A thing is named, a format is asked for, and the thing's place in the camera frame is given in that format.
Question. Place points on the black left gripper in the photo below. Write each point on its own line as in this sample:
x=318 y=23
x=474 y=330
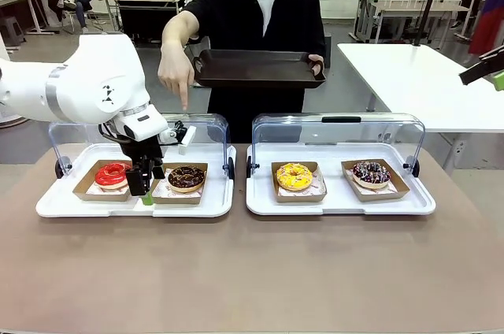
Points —
x=139 y=149

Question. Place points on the brown cardboard donut box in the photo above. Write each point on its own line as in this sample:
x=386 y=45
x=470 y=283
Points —
x=84 y=192
x=299 y=197
x=378 y=196
x=177 y=199

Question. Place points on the chocolate sprinkle donut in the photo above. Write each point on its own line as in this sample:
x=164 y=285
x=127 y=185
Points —
x=187 y=180

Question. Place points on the dark brown serving tray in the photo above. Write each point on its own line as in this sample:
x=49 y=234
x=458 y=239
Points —
x=256 y=70

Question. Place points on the person's right forearm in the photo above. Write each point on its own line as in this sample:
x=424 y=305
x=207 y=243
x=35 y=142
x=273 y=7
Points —
x=173 y=32

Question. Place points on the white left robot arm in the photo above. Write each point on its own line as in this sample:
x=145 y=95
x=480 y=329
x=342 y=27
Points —
x=98 y=74

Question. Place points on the standing person colourful clothes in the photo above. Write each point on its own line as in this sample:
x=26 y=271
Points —
x=488 y=23

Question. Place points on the red glazed donut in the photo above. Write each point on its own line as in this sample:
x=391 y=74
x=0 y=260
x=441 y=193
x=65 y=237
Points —
x=106 y=178

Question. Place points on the yellow glazed donut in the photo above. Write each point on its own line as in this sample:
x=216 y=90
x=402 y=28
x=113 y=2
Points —
x=287 y=180

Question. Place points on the dark purple sprinkle donut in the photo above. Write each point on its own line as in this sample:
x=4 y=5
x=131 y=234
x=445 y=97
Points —
x=362 y=177

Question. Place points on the person in black shirt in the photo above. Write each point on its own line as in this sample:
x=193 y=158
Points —
x=236 y=15

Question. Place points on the person's right hand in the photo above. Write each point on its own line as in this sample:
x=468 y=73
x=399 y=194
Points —
x=175 y=70

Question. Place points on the person's left hand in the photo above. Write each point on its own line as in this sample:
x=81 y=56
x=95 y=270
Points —
x=317 y=62

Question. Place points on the white printed paper liner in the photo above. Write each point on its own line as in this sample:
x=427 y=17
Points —
x=161 y=188
x=92 y=190
x=390 y=189
x=319 y=186

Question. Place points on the clear display case lid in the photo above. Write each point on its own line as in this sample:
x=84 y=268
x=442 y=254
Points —
x=212 y=129
x=275 y=129

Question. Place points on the white display case base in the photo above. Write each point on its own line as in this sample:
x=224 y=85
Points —
x=59 y=204
x=338 y=205

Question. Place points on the grey plastic stool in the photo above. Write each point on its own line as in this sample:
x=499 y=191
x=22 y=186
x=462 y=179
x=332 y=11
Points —
x=12 y=30

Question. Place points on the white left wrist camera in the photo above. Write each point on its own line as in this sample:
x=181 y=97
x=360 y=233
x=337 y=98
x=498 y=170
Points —
x=188 y=139

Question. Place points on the white frame background table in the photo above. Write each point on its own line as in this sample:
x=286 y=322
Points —
x=413 y=7

